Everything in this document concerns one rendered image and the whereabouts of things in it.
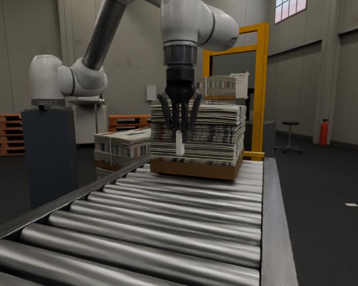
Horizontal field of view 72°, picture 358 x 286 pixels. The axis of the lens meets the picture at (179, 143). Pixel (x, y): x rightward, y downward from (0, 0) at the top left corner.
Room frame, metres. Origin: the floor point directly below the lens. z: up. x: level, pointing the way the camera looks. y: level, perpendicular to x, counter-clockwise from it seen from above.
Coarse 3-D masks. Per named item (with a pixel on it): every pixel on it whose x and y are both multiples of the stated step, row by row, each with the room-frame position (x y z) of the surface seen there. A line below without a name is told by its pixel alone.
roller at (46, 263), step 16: (0, 240) 0.41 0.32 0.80; (0, 256) 0.37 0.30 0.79; (16, 256) 0.36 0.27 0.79; (32, 256) 0.36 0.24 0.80; (48, 256) 0.36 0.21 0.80; (64, 256) 0.36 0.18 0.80; (16, 272) 0.35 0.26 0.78; (32, 272) 0.34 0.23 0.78; (48, 272) 0.34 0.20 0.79; (64, 272) 0.33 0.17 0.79; (80, 272) 0.33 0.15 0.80; (96, 272) 0.32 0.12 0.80; (112, 272) 0.32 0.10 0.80; (128, 272) 0.32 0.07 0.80
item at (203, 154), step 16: (160, 112) 0.81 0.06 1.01; (208, 112) 0.75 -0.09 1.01; (224, 112) 0.74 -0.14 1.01; (240, 112) 0.83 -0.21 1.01; (160, 128) 0.82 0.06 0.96; (208, 128) 0.76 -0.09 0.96; (224, 128) 0.74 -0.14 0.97; (160, 144) 0.81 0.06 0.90; (192, 144) 0.78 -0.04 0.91; (208, 144) 0.76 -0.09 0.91; (224, 144) 0.74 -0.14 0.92; (160, 160) 0.81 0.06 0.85; (176, 160) 0.79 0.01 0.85; (192, 160) 0.77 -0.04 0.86; (208, 160) 0.76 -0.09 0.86; (224, 160) 0.74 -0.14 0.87
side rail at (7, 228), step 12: (132, 168) 0.89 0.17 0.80; (96, 180) 0.74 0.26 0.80; (108, 180) 0.74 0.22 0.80; (72, 192) 0.64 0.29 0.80; (84, 192) 0.64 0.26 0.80; (48, 204) 0.56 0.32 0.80; (60, 204) 0.56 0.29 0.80; (24, 216) 0.50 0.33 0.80; (36, 216) 0.50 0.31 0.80; (48, 216) 0.51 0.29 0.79; (0, 228) 0.45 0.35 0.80; (12, 228) 0.45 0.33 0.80; (12, 240) 0.43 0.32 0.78
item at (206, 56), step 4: (204, 52) 3.10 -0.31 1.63; (208, 52) 3.07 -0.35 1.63; (204, 56) 3.10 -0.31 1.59; (208, 56) 3.07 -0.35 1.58; (204, 60) 3.10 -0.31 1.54; (208, 60) 3.07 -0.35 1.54; (204, 64) 3.10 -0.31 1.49; (208, 64) 3.07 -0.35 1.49; (204, 68) 3.10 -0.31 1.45; (208, 68) 3.07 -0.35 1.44; (204, 72) 3.10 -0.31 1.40; (208, 72) 3.07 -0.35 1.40; (204, 76) 3.10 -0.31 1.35; (208, 76) 3.07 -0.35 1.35
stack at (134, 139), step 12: (108, 132) 1.73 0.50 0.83; (120, 132) 1.73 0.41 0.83; (132, 132) 1.74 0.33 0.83; (144, 132) 1.78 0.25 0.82; (96, 144) 1.64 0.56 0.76; (108, 144) 1.56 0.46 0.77; (120, 144) 1.48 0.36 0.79; (132, 144) 1.44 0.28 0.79; (144, 144) 1.52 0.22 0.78; (96, 156) 1.63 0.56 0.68; (108, 156) 1.56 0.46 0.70; (120, 156) 1.48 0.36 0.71; (132, 156) 1.44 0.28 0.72; (144, 156) 1.52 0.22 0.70; (96, 168) 1.65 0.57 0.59
